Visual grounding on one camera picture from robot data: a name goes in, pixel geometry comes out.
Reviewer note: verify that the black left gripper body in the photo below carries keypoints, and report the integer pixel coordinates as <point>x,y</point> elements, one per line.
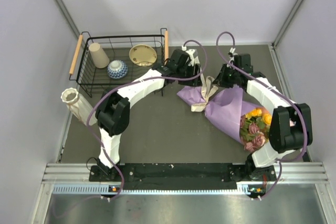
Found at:
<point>182,71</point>

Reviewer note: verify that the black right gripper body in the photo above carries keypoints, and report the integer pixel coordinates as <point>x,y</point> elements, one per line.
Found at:
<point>230,74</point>

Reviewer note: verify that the cream printed ribbon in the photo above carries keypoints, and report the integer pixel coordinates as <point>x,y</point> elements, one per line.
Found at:
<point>202,95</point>

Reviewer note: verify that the purple wrapping paper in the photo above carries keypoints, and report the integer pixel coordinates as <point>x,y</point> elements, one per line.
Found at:
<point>224,109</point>

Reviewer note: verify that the mixed flower bouquet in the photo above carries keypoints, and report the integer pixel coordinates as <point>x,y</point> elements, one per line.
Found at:
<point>254,129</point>

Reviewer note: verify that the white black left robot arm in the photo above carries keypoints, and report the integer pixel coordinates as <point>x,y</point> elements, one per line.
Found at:
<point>113,114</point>

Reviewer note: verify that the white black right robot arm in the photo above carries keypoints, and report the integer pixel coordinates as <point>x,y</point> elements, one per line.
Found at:
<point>290,126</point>

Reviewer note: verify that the white ribbed ceramic vase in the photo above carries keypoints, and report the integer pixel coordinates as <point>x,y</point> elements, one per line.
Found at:
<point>77,104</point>

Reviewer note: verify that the cream floral plate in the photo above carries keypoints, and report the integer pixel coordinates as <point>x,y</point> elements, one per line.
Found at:
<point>143,55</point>

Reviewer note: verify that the blue white patterned bowl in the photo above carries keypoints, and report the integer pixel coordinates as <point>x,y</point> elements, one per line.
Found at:
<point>117,69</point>

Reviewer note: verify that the beige upturned cup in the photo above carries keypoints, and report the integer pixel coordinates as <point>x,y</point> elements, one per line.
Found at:
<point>99,57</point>

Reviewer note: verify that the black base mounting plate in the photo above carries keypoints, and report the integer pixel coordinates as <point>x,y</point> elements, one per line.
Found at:
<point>141,172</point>

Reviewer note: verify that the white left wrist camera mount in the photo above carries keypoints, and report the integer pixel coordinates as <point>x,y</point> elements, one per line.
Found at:
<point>193,56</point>

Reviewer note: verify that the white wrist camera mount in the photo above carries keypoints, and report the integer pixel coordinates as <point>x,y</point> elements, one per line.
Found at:
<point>193,56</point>
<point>231,54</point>

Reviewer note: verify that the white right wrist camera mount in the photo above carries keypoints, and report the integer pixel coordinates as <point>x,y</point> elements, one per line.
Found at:
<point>231,54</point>

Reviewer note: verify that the black wire dish rack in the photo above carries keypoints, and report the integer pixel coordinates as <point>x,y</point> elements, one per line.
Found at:
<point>91,79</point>

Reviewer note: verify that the aluminium front frame rail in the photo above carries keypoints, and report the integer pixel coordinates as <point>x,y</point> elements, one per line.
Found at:
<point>301,172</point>

